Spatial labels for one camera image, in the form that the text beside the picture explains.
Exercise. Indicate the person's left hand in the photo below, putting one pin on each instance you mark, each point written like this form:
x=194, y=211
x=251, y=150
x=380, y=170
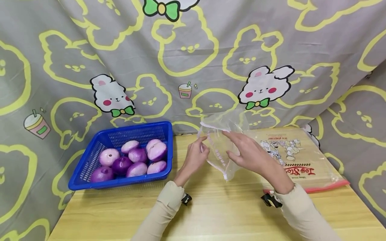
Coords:
x=194, y=159

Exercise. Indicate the black wrist band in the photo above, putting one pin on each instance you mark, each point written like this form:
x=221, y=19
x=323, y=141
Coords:
x=186, y=199
x=271, y=200

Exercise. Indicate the person's right forearm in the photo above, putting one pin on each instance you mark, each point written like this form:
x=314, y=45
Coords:
x=304, y=214

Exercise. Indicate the person's right hand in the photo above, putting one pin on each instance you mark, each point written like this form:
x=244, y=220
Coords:
x=253, y=154

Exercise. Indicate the person's left forearm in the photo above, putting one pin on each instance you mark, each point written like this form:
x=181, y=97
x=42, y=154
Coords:
x=162, y=211

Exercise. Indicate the tan cartoon printed zip bag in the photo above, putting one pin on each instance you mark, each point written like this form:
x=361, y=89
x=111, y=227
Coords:
x=304, y=157

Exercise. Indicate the blue plastic basket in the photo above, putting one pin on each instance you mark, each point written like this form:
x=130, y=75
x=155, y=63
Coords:
x=88, y=160

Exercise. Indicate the pile of purple onions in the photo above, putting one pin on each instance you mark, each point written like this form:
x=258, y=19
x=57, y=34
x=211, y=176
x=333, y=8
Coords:
x=122, y=165

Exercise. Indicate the clear plastic bag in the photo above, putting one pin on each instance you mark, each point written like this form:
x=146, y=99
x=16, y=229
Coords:
x=219, y=147

